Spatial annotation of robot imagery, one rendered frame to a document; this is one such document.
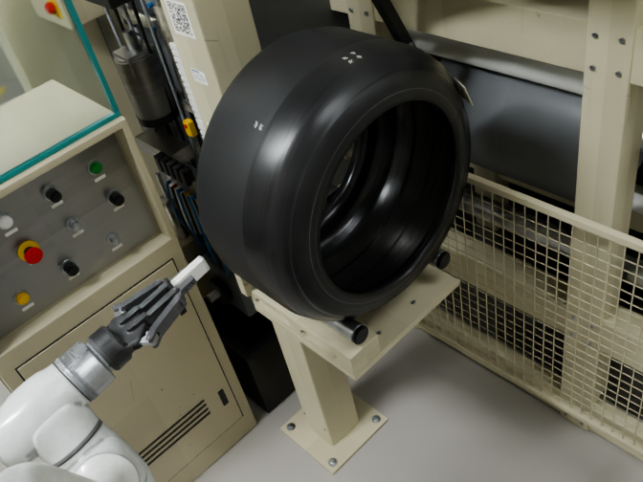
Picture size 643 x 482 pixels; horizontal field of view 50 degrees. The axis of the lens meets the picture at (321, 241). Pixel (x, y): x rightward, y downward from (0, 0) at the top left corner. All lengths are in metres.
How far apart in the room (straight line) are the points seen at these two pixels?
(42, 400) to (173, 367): 0.98
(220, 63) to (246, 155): 0.30
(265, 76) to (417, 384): 1.51
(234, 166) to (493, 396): 1.50
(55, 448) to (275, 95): 0.68
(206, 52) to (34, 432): 0.77
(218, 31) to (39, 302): 0.82
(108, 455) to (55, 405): 0.11
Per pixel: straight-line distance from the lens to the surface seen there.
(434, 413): 2.44
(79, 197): 1.77
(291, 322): 1.63
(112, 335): 1.19
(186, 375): 2.17
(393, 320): 1.64
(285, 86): 1.23
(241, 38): 1.48
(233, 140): 1.25
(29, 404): 1.18
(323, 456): 2.39
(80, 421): 1.19
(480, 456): 2.35
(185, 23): 1.46
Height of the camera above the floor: 2.02
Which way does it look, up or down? 40 degrees down
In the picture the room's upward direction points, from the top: 14 degrees counter-clockwise
